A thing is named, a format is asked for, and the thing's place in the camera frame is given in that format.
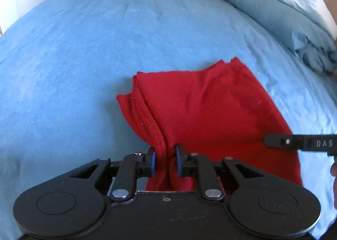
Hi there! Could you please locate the red knit sweater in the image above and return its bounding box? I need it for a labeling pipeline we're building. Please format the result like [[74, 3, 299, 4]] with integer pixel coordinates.
[[116, 58, 302, 192]]

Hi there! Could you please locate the blue bed sheet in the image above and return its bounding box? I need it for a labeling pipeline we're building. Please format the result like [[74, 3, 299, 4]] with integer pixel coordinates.
[[1, 0, 336, 239]]

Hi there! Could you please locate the teal rolled duvet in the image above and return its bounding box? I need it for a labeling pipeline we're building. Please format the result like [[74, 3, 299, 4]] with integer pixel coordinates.
[[226, 0, 336, 74]]

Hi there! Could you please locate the person's right hand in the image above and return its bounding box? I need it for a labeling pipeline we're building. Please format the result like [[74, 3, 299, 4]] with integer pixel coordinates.
[[330, 163, 337, 209]]

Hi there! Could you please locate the light blue white blanket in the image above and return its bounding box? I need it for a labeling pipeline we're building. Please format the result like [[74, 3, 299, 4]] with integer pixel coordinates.
[[279, 0, 336, 40]]

